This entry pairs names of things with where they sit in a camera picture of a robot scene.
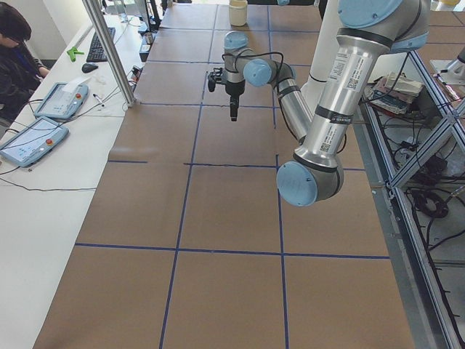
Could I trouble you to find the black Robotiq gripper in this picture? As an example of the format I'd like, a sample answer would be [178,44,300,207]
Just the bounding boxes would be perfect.
[225,80,246,122]

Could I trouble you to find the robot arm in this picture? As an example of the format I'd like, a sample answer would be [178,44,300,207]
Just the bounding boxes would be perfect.
[215,31,312,143]
[277,1,430,206]

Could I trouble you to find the cream plastic jar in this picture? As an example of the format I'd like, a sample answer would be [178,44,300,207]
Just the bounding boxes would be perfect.
[229,0,248,26]

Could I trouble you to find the white desk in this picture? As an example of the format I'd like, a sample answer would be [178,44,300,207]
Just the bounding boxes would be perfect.
[0,10,164,349]

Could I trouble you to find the black keyboard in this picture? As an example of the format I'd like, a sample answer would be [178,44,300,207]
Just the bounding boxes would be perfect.
[86,32,108,63]

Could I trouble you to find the brown paper table mat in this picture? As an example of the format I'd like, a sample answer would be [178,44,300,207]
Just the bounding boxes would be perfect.
[32,3,465,349]

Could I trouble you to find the black computer mouse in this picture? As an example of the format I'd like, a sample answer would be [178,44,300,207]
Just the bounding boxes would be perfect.
[81,63,99,73]

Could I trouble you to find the stack of cloths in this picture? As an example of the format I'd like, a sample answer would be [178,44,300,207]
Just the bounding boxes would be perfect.
[365,72,424,114]

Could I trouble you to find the green plastic clip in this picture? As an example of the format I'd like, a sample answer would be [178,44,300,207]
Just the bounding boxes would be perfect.
[66,47,84,63]

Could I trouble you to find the far teach pendant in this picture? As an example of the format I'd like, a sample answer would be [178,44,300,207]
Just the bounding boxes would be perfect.
[33,82,89,121]

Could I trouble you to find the teach pendant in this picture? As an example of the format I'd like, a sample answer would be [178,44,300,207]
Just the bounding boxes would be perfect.
[1,117,69,167]
[33,82,89,121]

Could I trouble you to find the near teach pendant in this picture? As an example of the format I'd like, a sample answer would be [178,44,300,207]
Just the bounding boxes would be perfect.
[1,117,69,167]

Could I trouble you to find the seated person dark jacket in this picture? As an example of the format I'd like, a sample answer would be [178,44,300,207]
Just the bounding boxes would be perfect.
[1,1,49,124]

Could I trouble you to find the black camera bracket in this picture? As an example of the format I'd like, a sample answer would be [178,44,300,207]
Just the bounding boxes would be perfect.
[207,68,227,92]

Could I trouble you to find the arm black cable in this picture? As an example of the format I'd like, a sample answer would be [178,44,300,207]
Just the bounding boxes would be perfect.
[222,52,285,73]

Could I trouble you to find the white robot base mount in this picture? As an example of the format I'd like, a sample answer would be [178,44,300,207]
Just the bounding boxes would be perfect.
[302,0,342,97]

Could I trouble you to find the aluminium frame rail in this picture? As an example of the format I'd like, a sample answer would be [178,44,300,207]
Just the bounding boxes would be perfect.
[82,0,135,108]

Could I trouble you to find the black floor cables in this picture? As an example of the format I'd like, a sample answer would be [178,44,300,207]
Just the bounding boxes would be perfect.
[377,108,465,255]

